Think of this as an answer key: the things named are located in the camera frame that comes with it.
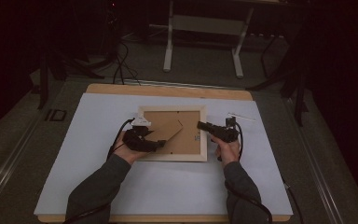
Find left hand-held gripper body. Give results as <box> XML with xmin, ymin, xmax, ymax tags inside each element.
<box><xmin>123</xmin><ymin>116</ymin><xmax>153</xmax><ymax>153</ymax></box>

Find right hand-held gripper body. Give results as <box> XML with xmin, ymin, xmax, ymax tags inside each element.
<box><xmin>212</xmin><ymin>112</ymin><xmax>257</xmax><ymax>144</ymax></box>

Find wooden picture frame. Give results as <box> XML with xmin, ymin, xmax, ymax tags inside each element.
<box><xmin>136</xmin><ymin>104</ymin><xmax>209</xmax><ymax>162</ymax></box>

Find person's left hand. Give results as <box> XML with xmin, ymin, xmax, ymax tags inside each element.
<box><xmin>113</xmin><ymin>132</ymin><xmax>149</xmax><ymax>165</ymax></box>

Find person's right hand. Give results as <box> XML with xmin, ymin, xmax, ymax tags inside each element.
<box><xmin>211</xmin><ymin>135</ymin><xmax>241</xmax><ymax>169</ymax></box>

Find white table mat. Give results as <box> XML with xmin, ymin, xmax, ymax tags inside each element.
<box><xmin>33</xmin><ymin>92</ymin><xmax>294</xmax><ymax>217</ymax></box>

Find black floor socket plate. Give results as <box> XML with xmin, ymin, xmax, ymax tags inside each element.
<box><xmin>45</xmin><ymin>108</ymin><xmax>68</xmax><ymax>122</ymax></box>

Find black metal stand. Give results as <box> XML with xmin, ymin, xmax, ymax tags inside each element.
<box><xmin>246</xmin><ymin>18</ymin><xmax>310</xmax><ymax>127</ymax></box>
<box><xmin>36</xmin><ymin>46</ymin><xmax>106</xmax><ymax>110</ymax></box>

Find dark equipment rack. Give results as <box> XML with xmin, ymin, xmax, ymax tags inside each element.
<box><xmin>102</xmin><ymin>0</ymin><xmax>123</xmax><ymax>62</ymax></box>

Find black floor cables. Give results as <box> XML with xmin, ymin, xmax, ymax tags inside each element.
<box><xmin>111</xmin><ymin>40</ymin><xmax>143</xmax><ymax>87</ymax></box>

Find white metal desk frame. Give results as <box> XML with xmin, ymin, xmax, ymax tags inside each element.
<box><xmin>162</xmin><ymin>0</ymin><xmax>255</xmax><ymax>79</ymax></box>

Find metal floor rail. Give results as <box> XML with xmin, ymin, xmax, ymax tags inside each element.
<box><xmin>0</xmin><ymin>105</ymin><xmax>49</xmax><ymax>213</ymax></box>
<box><xmin>283</xmin><ymin>96</ymin><xmax>346</xmax><ymax>224</ymax></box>

